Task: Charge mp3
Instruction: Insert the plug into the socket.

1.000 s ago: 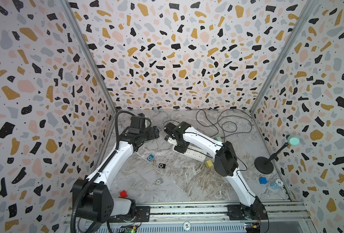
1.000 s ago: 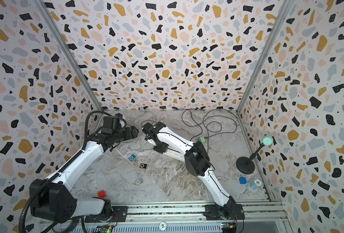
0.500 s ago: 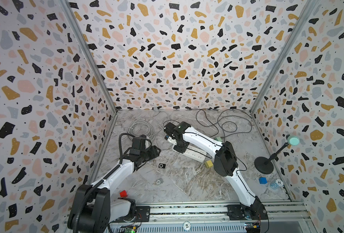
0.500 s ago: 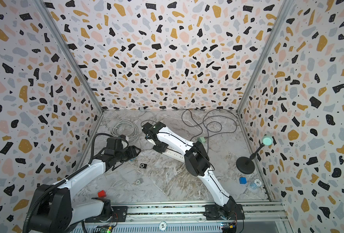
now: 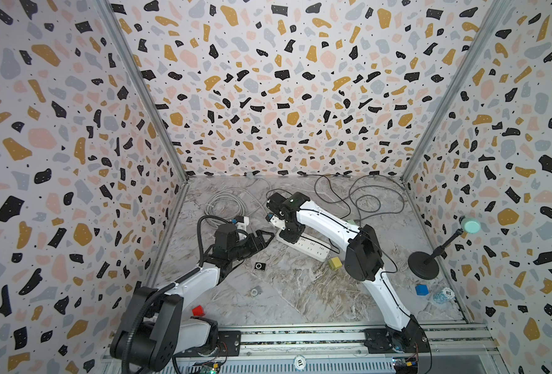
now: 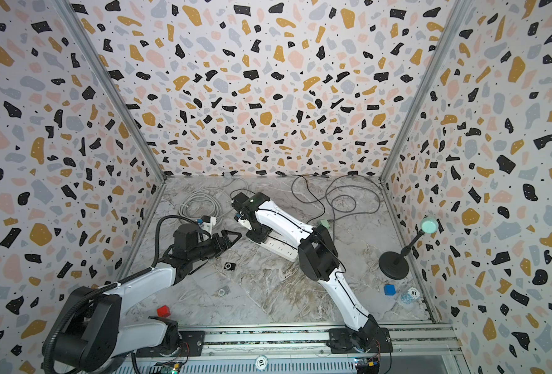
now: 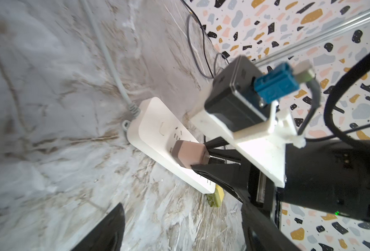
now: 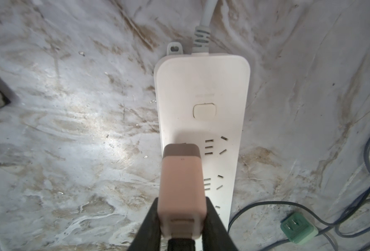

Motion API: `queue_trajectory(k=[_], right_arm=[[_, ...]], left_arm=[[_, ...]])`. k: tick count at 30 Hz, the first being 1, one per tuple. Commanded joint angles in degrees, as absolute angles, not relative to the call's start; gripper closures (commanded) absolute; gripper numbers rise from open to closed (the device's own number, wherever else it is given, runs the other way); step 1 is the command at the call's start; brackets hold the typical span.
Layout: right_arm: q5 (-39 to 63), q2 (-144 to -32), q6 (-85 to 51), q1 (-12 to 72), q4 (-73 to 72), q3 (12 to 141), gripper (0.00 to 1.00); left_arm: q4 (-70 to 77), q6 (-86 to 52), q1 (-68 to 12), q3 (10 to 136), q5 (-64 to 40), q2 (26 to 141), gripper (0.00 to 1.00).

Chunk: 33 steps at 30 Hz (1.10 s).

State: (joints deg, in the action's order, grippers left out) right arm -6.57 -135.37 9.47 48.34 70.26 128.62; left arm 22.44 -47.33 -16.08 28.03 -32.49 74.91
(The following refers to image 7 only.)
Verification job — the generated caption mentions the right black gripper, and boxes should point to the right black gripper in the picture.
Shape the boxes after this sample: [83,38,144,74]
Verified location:
[191,137,281,216]

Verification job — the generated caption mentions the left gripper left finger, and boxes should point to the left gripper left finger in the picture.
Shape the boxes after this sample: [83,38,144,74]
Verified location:
[72,203,125,251]

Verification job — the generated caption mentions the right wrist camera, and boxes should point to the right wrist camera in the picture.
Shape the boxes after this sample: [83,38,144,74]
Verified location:
[190,56,321,188]

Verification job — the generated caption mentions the black USB cable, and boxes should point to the black USB cable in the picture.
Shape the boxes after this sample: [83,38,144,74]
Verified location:
[180,0,230,79]

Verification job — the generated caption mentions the yellow USB charger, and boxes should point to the yellow USB charger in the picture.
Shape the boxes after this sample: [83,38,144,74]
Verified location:
[206,185,224,208]

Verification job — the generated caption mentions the pink USB charger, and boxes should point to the pink USB charger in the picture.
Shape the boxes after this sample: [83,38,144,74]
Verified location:
[171,140,210,169]

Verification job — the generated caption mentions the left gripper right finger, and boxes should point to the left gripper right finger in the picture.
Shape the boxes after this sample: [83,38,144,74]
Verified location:
[241,204,299,251]

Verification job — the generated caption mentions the grey power strip cable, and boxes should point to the grey power strip cable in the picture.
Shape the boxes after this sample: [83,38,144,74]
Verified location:
[78,0,141,131]

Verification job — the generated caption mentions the white power strip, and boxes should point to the white power strip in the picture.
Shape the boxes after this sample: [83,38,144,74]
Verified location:
[126,97,215,194]

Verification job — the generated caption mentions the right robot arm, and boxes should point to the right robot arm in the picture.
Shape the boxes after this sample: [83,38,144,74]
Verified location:
[192,53,370,223]

